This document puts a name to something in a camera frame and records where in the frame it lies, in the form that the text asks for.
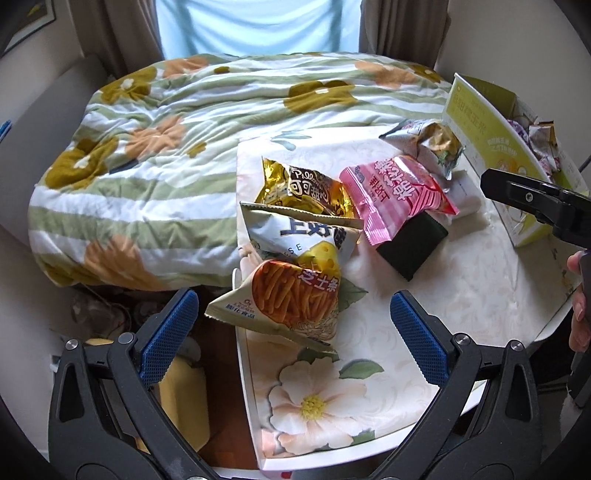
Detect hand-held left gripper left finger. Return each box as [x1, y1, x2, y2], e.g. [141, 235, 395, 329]
[48, 288, 206, 468]

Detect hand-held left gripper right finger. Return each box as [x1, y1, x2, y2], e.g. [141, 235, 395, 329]
[382, 290, 544, 468]

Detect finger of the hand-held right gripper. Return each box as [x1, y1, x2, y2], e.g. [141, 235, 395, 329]
[479, 168, 574, 228]

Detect purple snack packet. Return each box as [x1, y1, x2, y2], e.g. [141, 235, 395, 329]
[505, 117, 539, 140]

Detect green cardboard box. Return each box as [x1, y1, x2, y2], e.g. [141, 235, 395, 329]
[442, 72, 591, 248]

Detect dark green snack packet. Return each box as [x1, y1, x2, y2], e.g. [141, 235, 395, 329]
[373, 214, 450, 282]

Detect grey green snack packet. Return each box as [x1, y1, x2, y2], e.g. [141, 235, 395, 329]
[379, 118, 465, 182]

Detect pink striped snack packet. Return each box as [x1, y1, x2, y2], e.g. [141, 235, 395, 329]
[339, 155, 461, 245]

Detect orange sticks snack packet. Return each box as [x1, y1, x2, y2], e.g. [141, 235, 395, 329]
[204, 259, 345, 355]

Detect grey cheese snack packet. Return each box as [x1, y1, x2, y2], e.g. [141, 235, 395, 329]
[239, 201, 365, 271]

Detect gold brown snack packet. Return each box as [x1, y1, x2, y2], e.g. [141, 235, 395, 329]
[254, 157, 355, 219]

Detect person's right hand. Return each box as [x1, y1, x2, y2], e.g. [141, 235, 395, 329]
[566, 251, 591, 352]

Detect white floral tray table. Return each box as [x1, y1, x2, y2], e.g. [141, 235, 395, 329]
[233, 122, 585, 472]

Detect yellow box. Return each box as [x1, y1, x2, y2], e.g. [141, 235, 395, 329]
[85, 339, 211, 454]

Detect floral striped blanket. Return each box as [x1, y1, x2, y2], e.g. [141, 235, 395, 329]
[26, 52, 456, 292]

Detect brown curtain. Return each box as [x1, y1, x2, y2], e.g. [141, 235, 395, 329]
[68, 0, 160, 78]
[357, 0, 451, 71]

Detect grey headboard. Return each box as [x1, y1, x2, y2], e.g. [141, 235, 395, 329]
[0, 52, 112, 241]

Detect light blue cloth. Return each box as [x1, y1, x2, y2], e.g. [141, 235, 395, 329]
[154, 0, 363, 62]

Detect framed wall picture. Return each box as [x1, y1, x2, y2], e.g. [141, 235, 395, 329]
[0, 0, 57, 59]

